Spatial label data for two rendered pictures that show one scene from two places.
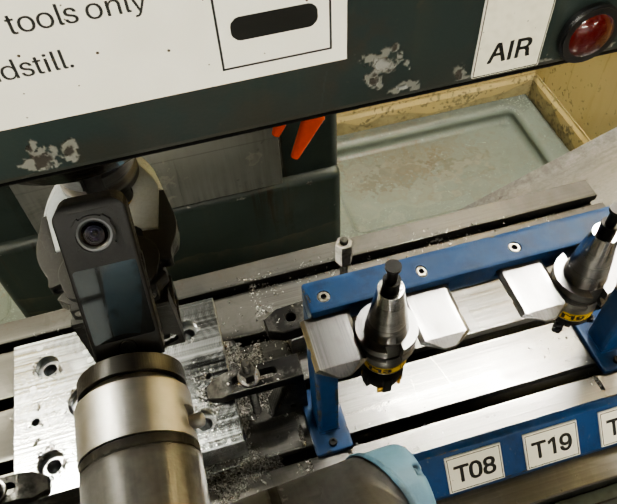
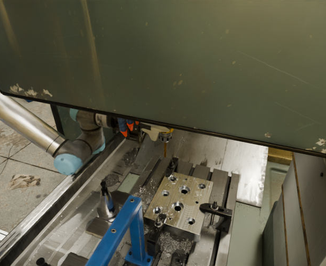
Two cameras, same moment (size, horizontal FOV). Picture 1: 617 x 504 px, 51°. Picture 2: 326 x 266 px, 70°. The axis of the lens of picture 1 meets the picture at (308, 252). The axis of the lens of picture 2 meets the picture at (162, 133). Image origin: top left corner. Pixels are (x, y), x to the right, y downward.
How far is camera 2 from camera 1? 0.80 m
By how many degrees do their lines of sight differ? 81
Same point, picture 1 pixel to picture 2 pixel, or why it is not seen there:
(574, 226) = not seen: outside the picture
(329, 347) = (118, 195)
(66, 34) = not seen: hidden behind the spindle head
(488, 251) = (97, 258)
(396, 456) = (68, 158)
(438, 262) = (110, 238)
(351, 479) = (73, 150)
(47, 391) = (193, 183)
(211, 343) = (180, 225)
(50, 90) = not seen: hidden behind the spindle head
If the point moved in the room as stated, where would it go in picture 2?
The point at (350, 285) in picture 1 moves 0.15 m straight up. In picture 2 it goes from (128, 208) to (123, 169)
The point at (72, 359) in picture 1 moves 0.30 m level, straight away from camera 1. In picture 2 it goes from (200, 191) to (266, 188)
